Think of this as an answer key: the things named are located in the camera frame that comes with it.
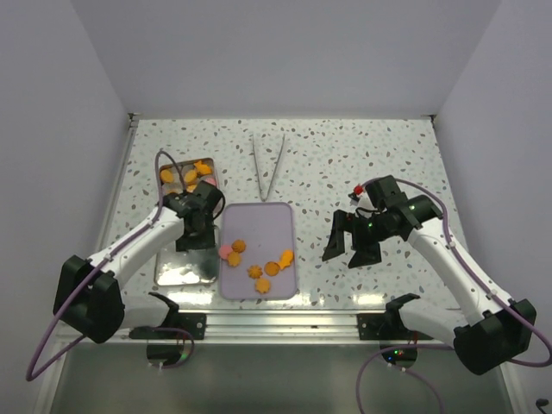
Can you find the lavender plastic tray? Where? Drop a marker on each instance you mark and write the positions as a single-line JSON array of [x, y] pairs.
[[268, 230]]

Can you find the orange leaf cookie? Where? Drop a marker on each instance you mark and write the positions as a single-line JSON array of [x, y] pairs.
[[234, 259], [262, 285]]

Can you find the orange leaf cookie left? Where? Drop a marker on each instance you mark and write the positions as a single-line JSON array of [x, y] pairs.
[[234, 259]]

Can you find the aluminium front rail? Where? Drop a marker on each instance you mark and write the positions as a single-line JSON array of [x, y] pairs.
[[284, 326]]

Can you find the orange chip cookie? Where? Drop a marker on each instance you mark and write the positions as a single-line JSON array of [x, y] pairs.
[[272, 268]]

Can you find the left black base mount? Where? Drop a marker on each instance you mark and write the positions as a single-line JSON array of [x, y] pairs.
[[157, 317]]

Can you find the cookie tin with liners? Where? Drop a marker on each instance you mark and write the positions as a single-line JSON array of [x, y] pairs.
[[175, 193]]

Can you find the orange swirl cookie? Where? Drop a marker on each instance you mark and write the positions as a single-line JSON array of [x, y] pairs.
[[239, 246]]

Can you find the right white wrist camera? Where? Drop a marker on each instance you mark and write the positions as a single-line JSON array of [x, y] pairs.
[[359, 198]]

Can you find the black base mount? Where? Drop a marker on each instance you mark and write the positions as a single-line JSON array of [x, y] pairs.
[[157, 317], [375, 325]]

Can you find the orange fish cookie top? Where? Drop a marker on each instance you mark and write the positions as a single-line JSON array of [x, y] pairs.
[[202, 169]]

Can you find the orange leaf cookie bottom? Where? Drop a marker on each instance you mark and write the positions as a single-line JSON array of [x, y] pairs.
[[262, 285]]

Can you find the orange rosette cookie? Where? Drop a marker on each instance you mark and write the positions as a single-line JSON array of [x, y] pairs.
[[255, 272]]

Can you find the orange fish cookie right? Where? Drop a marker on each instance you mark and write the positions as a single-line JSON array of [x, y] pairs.
[[286, 259]]

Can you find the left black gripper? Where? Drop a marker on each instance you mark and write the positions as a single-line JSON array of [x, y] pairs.
[[206, 241]]

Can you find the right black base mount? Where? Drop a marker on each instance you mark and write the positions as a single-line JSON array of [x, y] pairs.
[[375, 325]]

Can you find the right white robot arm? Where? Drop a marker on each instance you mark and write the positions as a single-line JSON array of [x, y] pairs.
[[489, 328]]

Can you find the orange fish cookie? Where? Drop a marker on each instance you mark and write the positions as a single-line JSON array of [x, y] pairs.
[[202, 169], [286, 259]]

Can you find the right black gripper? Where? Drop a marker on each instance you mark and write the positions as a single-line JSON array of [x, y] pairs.
[[365, 254]]

